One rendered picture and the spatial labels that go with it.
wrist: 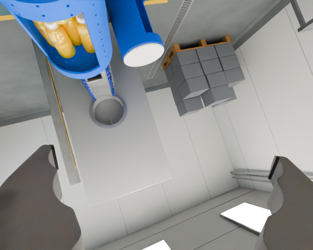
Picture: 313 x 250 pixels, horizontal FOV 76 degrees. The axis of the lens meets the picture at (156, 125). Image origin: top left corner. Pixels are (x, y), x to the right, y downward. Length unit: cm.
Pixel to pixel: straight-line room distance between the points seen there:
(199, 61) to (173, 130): 223
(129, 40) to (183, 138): 445
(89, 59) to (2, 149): 476
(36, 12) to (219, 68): 362
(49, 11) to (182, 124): 515
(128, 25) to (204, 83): 259
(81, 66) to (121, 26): 48
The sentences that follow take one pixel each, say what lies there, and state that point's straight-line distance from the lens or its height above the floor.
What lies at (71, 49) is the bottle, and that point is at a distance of 95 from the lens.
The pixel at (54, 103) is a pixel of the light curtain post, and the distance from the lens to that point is 159.
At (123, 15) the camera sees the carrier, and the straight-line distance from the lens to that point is 140.
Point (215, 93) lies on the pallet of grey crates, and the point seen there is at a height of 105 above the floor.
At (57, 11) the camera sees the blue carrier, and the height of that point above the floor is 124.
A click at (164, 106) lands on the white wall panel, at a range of 553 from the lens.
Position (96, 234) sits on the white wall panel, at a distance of 539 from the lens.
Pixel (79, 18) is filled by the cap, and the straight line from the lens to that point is 82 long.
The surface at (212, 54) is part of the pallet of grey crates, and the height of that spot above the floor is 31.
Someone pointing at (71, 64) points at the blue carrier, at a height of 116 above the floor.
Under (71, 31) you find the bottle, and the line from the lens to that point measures 93.
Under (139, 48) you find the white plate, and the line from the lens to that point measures 129.
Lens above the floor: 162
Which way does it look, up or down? 6 degrees down
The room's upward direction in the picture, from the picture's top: 162 degrees clockwise
